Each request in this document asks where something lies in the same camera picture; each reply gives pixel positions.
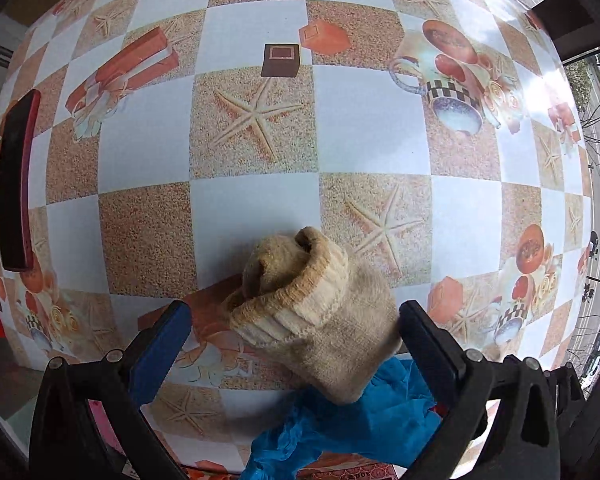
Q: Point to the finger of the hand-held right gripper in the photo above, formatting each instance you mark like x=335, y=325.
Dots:
x=567, y=387

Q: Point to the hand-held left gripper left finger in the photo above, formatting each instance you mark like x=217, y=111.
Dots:
x=165, y=345

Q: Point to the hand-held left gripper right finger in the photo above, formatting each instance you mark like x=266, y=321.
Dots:
x=430, y=355

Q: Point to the blue nonwoven cloth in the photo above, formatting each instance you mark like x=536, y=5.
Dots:
x=370, y=420

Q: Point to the beige knit sock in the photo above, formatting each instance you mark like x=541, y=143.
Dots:
x=330, y=330

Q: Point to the pink sponge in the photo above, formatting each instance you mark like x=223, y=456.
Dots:
x=102, y=427

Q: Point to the red cardboard box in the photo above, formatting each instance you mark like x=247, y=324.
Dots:
x=352, y=472

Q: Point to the smartphone in red case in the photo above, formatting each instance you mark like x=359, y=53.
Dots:
x=17, y=180

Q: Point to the checkered printed tablecloth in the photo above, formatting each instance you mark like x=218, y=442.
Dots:
x=280, y=135

